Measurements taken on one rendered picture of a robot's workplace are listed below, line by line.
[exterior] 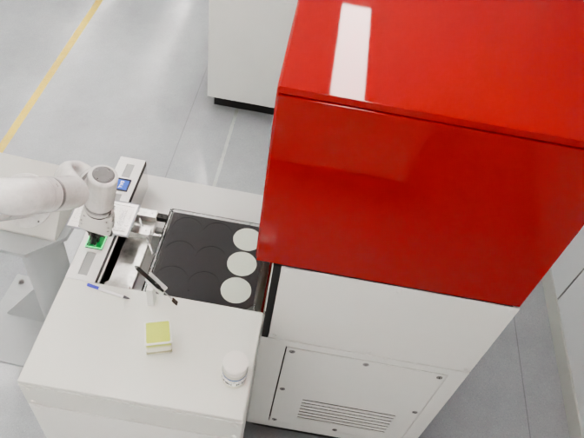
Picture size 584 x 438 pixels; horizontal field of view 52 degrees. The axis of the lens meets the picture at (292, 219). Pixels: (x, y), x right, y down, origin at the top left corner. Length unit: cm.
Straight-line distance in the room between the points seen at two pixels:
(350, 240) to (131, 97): 275
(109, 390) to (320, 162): 87
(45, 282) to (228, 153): 158
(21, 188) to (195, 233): 80
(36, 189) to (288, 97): 63
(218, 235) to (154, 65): 240
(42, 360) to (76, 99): 251
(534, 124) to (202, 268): 117
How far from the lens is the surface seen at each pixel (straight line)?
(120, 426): 192
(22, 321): 305
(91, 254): 201
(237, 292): 196
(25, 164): 226
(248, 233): 211
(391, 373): 211
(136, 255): 208
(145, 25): 474
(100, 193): 176
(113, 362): 179
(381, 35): 143
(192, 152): 367
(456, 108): 128
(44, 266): 243
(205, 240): 209
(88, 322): 186
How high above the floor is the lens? 255
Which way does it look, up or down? 49 degrees down
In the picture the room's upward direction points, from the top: 11 degrees clockwise
